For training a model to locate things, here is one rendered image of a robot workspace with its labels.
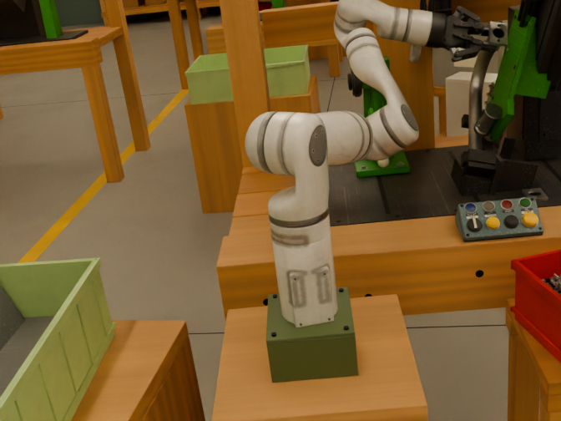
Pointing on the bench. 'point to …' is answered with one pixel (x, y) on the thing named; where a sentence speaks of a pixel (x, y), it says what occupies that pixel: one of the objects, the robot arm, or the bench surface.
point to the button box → (499, 220)
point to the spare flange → (535, 194)
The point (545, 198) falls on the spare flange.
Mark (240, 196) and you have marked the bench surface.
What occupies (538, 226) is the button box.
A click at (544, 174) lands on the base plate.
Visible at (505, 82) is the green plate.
